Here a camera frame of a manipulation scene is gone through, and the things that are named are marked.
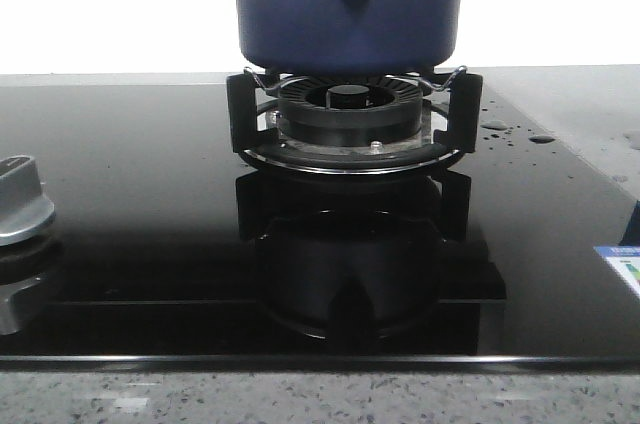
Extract dark blue cooking pot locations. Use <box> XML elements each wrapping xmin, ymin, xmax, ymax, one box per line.
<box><xmin>236</xmin><ymin>0</ymin><xmax>460</xmax><ymax>76</ymax></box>

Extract black pot support grate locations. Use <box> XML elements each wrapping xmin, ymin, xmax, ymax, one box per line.
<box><xmin>226</xmin><ymin>66</ymin><xmax>483</xmax><ymax>176</ymax></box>

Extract black gas burner head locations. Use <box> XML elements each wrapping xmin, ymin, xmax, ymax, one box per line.
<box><xmin>272</xmin><ymin>77</ymin><xmax>431</xmax><ymax>158</ymax></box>

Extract black glass gas cooktop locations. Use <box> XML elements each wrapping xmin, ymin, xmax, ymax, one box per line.
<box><xmin>1</xmin><ymin>83</ymin><xmax>639</xmax><ymax>372</ymax></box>

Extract silver stove control knob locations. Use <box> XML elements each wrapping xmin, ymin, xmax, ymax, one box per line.
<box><xmin>1</xmin><ymin>155</ymin><xmax>55</xmax><ymax>247</ymax></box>

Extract blue energy label sticker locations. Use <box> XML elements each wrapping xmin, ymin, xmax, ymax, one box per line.
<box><xmin>594</xmin><ymin>245</ymin><xmax>640</xmax><ymax>298</ymax></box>

